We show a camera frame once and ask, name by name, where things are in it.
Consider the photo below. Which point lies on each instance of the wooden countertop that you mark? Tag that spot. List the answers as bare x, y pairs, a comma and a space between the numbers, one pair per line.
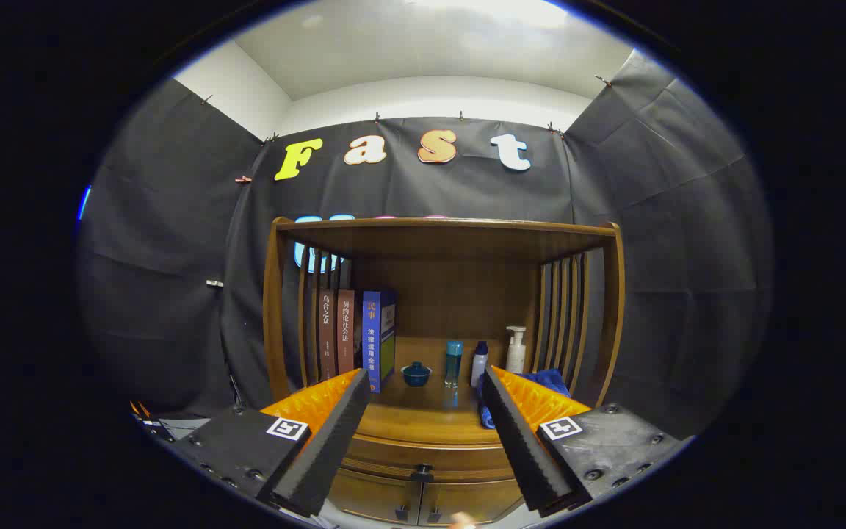
430, 419

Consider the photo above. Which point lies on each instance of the clear blue bottle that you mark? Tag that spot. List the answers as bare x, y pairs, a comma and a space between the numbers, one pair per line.
453, 364

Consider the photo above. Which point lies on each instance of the wooden cabinet door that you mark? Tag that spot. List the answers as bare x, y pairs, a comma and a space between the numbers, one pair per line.
371, 496
474, 503

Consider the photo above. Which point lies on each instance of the blue folded towel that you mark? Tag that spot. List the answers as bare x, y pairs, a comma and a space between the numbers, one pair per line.
551, 380

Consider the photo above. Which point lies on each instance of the wooden drawer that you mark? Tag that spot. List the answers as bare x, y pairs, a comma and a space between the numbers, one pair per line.
393, 452

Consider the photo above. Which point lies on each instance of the white pump bottle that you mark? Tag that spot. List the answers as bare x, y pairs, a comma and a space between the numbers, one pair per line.
515, 356

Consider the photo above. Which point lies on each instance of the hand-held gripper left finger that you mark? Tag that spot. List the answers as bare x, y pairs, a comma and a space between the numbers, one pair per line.
335, 441

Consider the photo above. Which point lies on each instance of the blue lidded cup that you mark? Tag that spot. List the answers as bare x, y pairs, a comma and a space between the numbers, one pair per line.
416, 375

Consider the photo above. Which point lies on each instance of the thick blue book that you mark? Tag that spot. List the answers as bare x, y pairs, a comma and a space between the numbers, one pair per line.
371, 338

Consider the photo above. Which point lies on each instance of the white bottle with blue cap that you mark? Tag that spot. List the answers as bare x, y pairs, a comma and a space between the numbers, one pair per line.
479, 366

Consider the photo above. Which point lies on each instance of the wooden cabinet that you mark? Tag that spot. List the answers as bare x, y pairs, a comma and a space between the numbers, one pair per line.
452, 294

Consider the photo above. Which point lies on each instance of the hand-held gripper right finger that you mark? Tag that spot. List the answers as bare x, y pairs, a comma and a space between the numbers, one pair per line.
518, 448

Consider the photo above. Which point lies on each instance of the dark brown book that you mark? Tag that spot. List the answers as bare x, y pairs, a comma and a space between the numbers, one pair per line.
327, 330

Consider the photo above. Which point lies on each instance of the reddish brown book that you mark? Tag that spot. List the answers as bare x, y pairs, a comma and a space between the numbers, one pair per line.
346, 330

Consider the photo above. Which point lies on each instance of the dark object with orange tips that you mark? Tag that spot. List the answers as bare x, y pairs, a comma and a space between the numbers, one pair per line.
150, 425

